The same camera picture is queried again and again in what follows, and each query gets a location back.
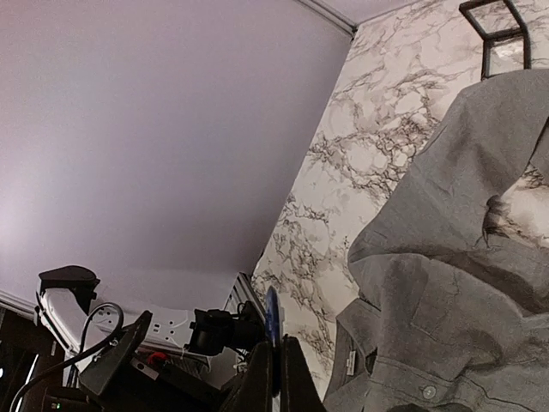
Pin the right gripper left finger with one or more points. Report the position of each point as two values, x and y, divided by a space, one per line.
252 390

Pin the grey button shirt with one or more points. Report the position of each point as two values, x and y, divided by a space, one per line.
449 316

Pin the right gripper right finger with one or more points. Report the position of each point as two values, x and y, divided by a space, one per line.
298 392

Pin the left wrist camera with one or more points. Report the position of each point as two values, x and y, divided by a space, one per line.
215 329

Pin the left black display frame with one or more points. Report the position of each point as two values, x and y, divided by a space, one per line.
506 43

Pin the left aluminium frame post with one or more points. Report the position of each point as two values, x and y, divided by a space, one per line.
331 15

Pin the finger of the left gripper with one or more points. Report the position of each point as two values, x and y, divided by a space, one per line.
98 375

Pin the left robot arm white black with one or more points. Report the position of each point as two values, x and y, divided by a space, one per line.
108 344

